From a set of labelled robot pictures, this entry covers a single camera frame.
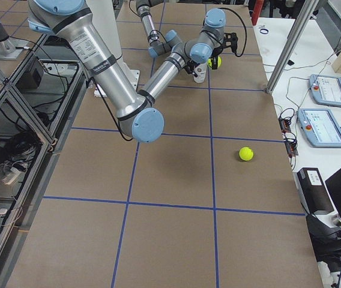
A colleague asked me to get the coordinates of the tennis ball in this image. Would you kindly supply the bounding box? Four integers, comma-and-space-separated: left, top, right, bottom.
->
238, 146, 254, 161
208, 56, 222, 70

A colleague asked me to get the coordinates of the clear tennis ball can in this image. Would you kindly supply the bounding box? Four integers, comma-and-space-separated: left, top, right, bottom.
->
193, 62, 208, 83

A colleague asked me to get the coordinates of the red cylinder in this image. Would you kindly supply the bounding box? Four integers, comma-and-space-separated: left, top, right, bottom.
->
251, 0, 264, 26

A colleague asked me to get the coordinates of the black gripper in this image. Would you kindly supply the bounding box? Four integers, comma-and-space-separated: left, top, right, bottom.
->
184, 59, 199, 77
211, 32, 238, 70

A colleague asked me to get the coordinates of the teach pendant near post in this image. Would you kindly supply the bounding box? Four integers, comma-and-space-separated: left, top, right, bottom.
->
309, 74, 341, 107

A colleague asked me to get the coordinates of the brown paper table cover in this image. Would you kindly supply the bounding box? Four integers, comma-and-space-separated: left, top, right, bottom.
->
7, 6, 322, 287

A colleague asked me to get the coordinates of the aluminium frame post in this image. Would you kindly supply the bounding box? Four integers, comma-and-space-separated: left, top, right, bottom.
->
265, 0, 319, 94

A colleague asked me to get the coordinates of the black computer case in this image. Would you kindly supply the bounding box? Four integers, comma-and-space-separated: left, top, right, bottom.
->
297, 167, 334, 215

